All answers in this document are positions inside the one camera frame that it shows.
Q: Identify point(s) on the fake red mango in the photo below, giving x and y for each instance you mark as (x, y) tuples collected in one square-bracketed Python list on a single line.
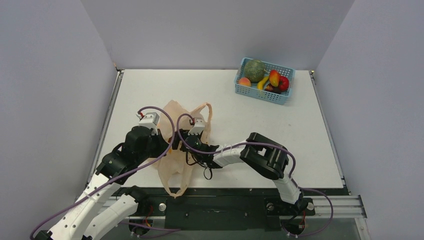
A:
[(274, 78)]

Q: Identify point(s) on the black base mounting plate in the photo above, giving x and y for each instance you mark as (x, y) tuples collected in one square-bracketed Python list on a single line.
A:
[(221, 209)]

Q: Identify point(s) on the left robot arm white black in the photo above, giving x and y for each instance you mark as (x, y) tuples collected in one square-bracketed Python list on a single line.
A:
[(71, 223)]

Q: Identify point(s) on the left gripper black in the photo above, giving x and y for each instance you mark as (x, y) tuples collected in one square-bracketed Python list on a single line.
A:
[(162, 145)]

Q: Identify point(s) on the fake red tomato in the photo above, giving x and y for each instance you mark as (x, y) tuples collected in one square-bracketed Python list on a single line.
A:
[(284, 84)]

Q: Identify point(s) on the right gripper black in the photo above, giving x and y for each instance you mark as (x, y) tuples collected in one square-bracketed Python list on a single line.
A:
[(185, 139)]

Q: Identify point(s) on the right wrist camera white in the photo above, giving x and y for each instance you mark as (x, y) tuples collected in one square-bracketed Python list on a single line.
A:
[(198, 127)]

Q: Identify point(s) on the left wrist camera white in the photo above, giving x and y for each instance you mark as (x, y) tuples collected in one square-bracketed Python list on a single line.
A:
[(150, 121)]

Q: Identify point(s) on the orange plastic bag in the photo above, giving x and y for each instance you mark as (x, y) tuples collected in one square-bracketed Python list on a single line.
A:
[(175, 160)]

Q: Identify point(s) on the fake yellow banana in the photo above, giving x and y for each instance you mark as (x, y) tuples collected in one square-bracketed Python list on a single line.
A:
[(261, 83)]

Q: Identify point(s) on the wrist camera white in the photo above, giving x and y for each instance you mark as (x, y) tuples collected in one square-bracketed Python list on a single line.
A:
[(150, 121), (198, 127)]

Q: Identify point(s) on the aluminium rail frame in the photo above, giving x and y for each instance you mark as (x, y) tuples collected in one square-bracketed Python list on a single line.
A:
[(337, 217)]

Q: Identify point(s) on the fake dark plum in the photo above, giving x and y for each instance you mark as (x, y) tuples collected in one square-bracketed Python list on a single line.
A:
[(272, 89)]

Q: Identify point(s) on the fake peach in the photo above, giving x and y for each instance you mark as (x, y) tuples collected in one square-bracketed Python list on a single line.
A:
[(244, 81)]

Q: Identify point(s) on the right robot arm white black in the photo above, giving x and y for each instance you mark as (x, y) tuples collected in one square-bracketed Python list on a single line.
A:
[(265, 156)]

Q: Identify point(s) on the light blue plastic basket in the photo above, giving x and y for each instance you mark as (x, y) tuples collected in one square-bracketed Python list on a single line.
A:
[(263, 95)]

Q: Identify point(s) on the fake green melon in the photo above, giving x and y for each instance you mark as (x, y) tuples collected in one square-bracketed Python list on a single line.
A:
[(254, 70)]

